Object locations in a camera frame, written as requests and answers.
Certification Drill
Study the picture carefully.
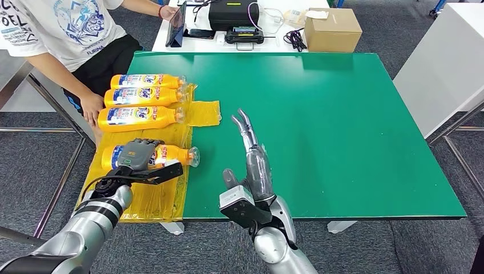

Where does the orange detergent bottle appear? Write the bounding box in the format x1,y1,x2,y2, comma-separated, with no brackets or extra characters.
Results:
100,143,200,172
97,106,187,133
110,74,187,90
104,86,189,108

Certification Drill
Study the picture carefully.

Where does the steel table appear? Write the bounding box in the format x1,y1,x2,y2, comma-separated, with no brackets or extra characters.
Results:
0,60,95,247

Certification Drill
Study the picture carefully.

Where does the person's left hand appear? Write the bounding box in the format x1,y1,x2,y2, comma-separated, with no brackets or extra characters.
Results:
159,4,179,22

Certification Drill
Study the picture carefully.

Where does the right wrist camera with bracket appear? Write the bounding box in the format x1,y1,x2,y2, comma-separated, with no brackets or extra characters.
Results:
218,185,274,230

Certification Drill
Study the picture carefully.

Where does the white table foot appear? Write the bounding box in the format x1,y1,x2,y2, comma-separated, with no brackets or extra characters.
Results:
159,221,186,236
326,221,358,235

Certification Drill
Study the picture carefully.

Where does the yellow taped cardboard mat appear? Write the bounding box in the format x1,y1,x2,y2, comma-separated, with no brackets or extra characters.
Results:
75,83,222,223

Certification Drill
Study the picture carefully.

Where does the black case with yellow stripe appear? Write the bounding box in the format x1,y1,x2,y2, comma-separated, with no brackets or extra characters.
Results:
208,0,260,32

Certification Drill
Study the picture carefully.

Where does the purple cable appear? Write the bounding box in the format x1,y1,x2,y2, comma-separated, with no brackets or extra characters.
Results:
247,2,264,31

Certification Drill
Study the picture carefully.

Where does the clear plastic bag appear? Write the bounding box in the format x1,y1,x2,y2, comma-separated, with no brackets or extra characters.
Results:
283,9,307,27

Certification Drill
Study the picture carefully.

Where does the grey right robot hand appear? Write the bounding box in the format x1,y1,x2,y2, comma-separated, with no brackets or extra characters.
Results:
222,108,276,202

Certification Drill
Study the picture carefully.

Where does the black smartphone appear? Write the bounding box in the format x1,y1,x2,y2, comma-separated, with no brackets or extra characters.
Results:
183,28,216,40

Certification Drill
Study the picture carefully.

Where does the brown cardboard box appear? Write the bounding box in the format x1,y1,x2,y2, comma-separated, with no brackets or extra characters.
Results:
303,7,363,53

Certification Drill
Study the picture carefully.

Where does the white charger cable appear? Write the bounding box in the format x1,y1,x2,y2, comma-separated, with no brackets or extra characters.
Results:
264,6,285,24

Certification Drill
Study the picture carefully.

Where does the person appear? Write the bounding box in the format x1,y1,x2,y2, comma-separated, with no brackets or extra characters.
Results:
0,0,179,146

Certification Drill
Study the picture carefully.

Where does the tablet in dark folio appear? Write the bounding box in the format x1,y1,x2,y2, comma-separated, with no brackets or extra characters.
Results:
165,2,188,48

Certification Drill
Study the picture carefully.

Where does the person's right hand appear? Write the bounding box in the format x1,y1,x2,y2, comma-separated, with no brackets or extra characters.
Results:
80,92,105,128

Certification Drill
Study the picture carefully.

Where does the metal table frame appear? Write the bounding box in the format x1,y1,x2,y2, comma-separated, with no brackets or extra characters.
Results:
429,102,484,201

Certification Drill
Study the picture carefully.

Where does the blue cart frame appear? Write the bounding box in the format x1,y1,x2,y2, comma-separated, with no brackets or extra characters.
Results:
430,0,450,18

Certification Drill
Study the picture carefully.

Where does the white desk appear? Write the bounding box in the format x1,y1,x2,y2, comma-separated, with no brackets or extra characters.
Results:
151,0,331,54

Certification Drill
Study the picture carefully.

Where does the thin black cable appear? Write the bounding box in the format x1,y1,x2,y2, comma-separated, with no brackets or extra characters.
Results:
192,0,220,23

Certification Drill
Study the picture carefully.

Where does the coiled black cable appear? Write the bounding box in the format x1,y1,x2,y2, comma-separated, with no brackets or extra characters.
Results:
283,28,308,53

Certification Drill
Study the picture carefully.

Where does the black handheld device with screen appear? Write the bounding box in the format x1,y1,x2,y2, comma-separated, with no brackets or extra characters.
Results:
225,25,265,51

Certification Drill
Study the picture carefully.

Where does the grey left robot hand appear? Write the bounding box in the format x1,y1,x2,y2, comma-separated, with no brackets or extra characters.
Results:
116,138,163,172

